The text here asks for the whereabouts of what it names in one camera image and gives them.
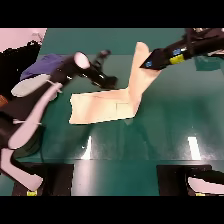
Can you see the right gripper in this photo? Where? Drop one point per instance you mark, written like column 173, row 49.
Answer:
column 163, row 58

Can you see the cream shirt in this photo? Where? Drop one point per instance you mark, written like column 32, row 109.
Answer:
column 100, row 108

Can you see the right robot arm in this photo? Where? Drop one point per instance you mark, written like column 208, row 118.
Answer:
column 206, row 41

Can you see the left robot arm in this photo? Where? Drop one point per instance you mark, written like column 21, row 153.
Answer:
column 30, row 123

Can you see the blue garment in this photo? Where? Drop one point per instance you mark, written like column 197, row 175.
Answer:
column 41, row 65

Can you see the dark grey garment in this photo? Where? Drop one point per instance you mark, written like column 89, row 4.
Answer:
column 18, row 66

